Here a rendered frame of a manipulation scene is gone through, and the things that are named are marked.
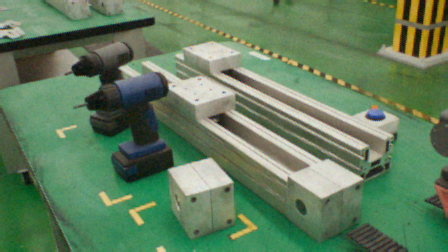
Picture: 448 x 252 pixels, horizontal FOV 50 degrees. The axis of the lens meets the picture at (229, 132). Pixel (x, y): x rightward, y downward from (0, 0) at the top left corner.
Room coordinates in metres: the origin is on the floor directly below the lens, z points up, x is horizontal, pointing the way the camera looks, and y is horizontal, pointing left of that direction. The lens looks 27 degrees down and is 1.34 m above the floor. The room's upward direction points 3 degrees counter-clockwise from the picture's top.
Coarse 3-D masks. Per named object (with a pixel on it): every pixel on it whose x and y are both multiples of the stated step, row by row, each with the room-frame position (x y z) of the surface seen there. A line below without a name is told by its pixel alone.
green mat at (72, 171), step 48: (240, 48) 1.83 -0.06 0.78; (0, 96) 1.44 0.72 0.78; (48, 96) 1.42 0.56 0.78; (336, 96) 1.31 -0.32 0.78; (48, 144) 1.09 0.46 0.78; (96, 144) 1.08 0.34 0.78; (48, 192) 0.87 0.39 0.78; (96, 192) 0.86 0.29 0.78; (144, 192) 0.85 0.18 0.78; (240, 192) 0.83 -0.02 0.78; (384, 192) 0.81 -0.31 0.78; (432, 192) 0.80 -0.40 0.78; (96, 240) 0.70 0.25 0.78; (144, 240) 0.69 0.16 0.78; (192, 240) 0.69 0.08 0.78; (240, 240) 0.68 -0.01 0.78; (288, 240) 0.68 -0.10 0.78; (336, 240) 0.67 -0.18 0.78; (432, 240) 0.66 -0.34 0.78
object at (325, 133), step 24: (192, 72) 1.42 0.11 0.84; (240, 72) 1.33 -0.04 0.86; (240, 96) 1.20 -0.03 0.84; (264, 96) 1.14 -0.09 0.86; (288, 96) 1.15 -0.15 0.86; (264, 120) 1.11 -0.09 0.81; (288, 120) 1.04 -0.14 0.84; (312, 120) 0.98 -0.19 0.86; (336, 120) 1.00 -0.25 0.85; (312, 144) 0.97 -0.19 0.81; (336, 144) 0.91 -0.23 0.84; (360, 144) 0.86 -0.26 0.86; (384, 144) 0.88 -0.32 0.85; (360, 168) 0.85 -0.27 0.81; (384, 168) 0.88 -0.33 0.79
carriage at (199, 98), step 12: (180, 84) 1.14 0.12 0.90; (192, 84) 1.14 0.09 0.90; (204, 84) 1.14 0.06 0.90; (216, 84) 1.13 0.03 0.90; (168, 96) 1.12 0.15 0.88; (180, 96) 1.07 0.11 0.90; (192, 96) 1.06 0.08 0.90; (204, 96) 1.06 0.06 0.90; (216, 96) 1.05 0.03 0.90; (228, 96) 1.06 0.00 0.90; (180, 108) 1.07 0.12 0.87; (192, 108) 1.02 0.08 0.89; (204, 108) 1.02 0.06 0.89; (216, 108) 1.04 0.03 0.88; (228, 108) 1.06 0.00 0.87; (216, 120) 1.06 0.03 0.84
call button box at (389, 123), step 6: (360, 114) 1.06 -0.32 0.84; (366, 114) 1.05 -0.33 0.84; (384, 114) 1.05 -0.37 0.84; (390, 114) 1.05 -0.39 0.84; (360, 120) 1.03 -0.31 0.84; (366, 120) 1.02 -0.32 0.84; (372, 120) 1.02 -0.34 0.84; (378, 120) 1.02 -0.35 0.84; (384, 120) 1.02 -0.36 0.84; (390, 120) 1.02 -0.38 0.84; (396, 120) 1.02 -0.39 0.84; (378, 126) 0.99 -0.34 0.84; (384, 126) 1.00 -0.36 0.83; (390, 126) 1.01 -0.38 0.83; (396, 126) 1.02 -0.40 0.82; (390, 132) 1.01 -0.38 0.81
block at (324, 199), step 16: (288, 176) 0.74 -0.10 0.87; (304, 176) 0.73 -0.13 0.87; (320, 176) 0.73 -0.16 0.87; (336, 176) 0.73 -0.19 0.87; (352, 176) 0.73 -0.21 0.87; (288, 192) 0.74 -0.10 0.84; (304, 192) 0.70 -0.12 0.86; (320, 192) 0.68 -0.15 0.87; (336, 192) 0.68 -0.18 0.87; (352, 192) 0.70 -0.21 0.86; (288, 208) 0.74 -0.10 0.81; (304, 208) 0.70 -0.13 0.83; (320, 208) 0.67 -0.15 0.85; (336, 208) 0.68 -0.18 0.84; (352, 208) 0.71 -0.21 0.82; (304, 224) 0.70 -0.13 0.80; (320, 224) 0.67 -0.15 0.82; (336, 224) 0.69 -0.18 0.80; (352, 224) 0.71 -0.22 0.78; (320, 240) 0.67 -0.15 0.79
